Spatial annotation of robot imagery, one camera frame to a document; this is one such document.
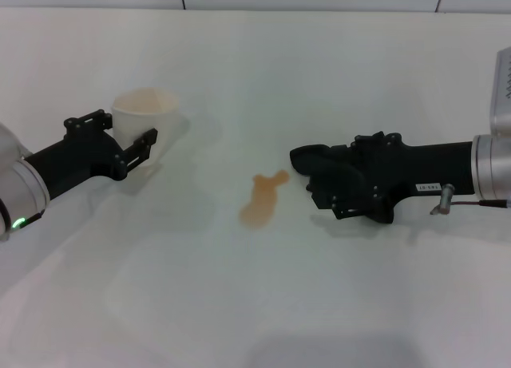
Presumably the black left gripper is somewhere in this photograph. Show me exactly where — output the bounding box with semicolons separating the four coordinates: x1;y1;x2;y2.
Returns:
22;109;160;202

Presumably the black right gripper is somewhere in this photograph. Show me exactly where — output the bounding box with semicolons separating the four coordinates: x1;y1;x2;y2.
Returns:
330;130;477;224

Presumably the white paper cup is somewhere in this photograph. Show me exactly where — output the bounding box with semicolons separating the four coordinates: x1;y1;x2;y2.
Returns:
110;87;181;178

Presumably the dark blue rag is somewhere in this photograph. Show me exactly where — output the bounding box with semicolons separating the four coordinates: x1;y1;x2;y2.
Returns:
289;143;396;225

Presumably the brown water stain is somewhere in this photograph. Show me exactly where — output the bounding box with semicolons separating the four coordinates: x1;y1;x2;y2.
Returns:
238;168;291;230

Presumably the right arm cable with plug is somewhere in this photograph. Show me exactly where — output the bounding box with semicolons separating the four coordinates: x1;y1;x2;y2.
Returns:
429;183;511;216

